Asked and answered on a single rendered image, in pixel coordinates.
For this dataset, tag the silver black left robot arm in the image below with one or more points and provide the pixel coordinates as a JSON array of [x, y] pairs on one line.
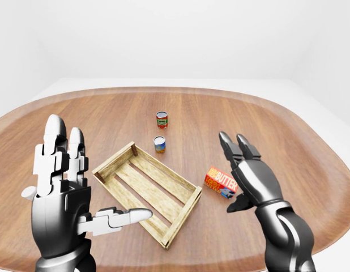
[[64, 262]]

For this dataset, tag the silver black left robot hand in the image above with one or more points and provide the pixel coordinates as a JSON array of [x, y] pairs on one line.
[[57, 209]]

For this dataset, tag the wooden slat tray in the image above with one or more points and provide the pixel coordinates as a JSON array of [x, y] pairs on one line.
[[148, 190]]

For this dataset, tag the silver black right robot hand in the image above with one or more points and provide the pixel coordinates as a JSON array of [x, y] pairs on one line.
[[252, 177]]

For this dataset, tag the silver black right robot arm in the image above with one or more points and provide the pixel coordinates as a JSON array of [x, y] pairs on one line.
[[285, 238]]

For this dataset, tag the blue and yellow tin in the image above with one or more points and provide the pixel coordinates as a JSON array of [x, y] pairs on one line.
[[159, 144]]

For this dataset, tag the red butter box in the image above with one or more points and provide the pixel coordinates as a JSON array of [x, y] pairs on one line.
[[221, 182]]

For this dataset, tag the red and green tin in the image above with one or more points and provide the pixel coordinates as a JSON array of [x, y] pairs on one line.
[[161, 119]]

